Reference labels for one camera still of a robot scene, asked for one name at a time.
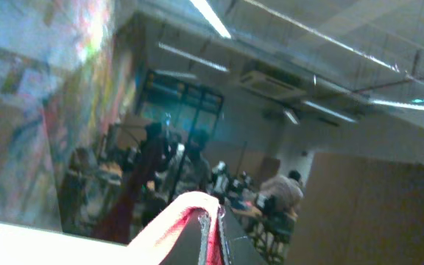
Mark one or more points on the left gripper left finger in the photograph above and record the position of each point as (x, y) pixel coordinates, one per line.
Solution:
(192, 245)

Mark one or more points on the standing person in background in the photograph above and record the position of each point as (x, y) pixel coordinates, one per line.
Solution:
(196, 172)

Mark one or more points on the ceiling air conditioner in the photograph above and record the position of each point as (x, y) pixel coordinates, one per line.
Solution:
(268, 86)

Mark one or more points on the red orange t-shirt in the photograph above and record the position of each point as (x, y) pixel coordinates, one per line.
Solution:
(153, 244)

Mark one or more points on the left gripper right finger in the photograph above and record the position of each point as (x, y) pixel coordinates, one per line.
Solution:
(235, 245)

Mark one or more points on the seated person in background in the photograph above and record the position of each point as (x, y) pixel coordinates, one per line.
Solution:
(282, 194)

